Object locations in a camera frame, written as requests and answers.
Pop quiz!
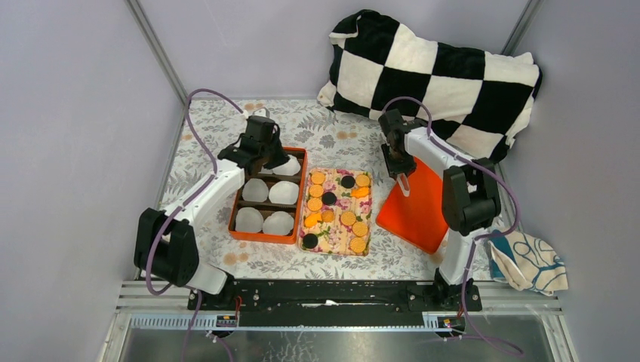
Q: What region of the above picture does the orange box lid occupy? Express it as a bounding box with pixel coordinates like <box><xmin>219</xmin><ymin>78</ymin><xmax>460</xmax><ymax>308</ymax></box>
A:
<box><xmin>376</xmin><ymin>159</ymin><xmax>448</xmax><ymax>254</ymax></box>

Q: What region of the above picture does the orange cookie box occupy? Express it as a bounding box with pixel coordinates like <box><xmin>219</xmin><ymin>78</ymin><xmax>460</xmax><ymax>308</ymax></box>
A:
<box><xmin>228</xmin><ymin>147</ymin><xmax>307</xmax><ymax>245</ymax></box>

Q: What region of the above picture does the black sandwich cookie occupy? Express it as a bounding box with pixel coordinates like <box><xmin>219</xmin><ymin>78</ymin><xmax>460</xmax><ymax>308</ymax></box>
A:
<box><xmin>301</xmin><ymin>233</ymin><xmax>318</xmax><ymax>250</ymax></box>
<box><xmin>322</xmin><ymin>192</ymin><xmax>337</xmax><ymax>206</ymax></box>
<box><xmin>340</xmin><ymin>175</ymin><xmax>355</xmax><ymax>189</ymax></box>

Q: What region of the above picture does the floral cookie tray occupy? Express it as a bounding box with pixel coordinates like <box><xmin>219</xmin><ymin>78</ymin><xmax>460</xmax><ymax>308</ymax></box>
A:
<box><xmin>297</xmin><ymin>168</ymin><xmax>373</xmax><ymax>256</ymax></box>

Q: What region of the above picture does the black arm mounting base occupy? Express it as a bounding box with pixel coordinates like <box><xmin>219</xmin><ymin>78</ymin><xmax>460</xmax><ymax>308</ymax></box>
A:
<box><xmin>187</xmin><ymin>278</ymin><xmax>482</xmax><ymax>327</ymax></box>

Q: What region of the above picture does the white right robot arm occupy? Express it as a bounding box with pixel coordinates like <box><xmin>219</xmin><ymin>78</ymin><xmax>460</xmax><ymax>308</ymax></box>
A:
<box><xmin>379</xmin><ymin>109</ymin><xmax>503</xmax><ymax>311</ymax></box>

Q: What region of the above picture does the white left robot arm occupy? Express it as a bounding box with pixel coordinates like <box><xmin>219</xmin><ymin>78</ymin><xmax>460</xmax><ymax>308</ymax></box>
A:
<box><xmin>134</xmin><ymin>115</ymin><xmax>289</xmax><ymax>310</ymax></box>

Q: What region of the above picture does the round golden biscuit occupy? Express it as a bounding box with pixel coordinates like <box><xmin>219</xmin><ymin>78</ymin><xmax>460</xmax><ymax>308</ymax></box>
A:
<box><xmin>321</xmin><ymin>210</ymin><xmax>335</xmax><ymax>222</ymax></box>
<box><xmin>309</xmin><ymin>184</ymin><xmax>325</xmax><ymax>198</ymax></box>
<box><xmin>306</xmin><ymin>197</ymin><xmax>323</xmax><ymax>212</ymax></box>
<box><xmin>355</xmin><ymin>173</ymin><xmax>371</xmax><ymax>188</ymax></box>
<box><xmin>349</xmin><ymin>237</ymin><xmax>367</xmax><ymax>253</ymax></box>
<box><xmin>352</xmin><ymin>222</ymin><xmax>369</xmax><ymax>238</ymax></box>
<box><xmin>310</xmin><ymin>171</ymin><xmax>326</xmax><ymax>185</ymax></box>
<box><xmin>340</xmin><ymin>211</ymin><xmax>357</xmax><ymax>227</ymax></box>

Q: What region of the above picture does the orange jam cookie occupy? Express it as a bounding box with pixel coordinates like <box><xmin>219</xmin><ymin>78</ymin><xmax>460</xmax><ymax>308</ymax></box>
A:
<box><xmin>350</xmin><ymin>186</ymin><xmax>371</xmax><ymax>198</ymax></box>
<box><xmin>303</xmin><ymin>213</ymin><xmax>322</xmax><ymax>229</ymax></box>

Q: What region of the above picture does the floral table mat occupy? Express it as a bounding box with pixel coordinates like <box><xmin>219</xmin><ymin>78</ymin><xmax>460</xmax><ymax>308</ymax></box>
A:
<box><xmin>160</xmin><ymin>98</ymin><xmax>444</xmax><ymax>281</ymax></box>

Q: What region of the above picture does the black white checkered blanket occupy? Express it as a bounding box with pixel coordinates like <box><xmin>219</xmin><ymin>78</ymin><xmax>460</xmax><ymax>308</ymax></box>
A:
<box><xmin>318</xmin><ymin>9</ymin><xmax>543</xmax><ymax>162</ymax></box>

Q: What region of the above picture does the white blue patterned cloth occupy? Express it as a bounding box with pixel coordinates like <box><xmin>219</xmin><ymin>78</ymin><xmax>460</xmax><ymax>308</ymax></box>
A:
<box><xmin>488</xmin><ymin>231</ymin><xmax>568</xmax><ymax>296</ymax></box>

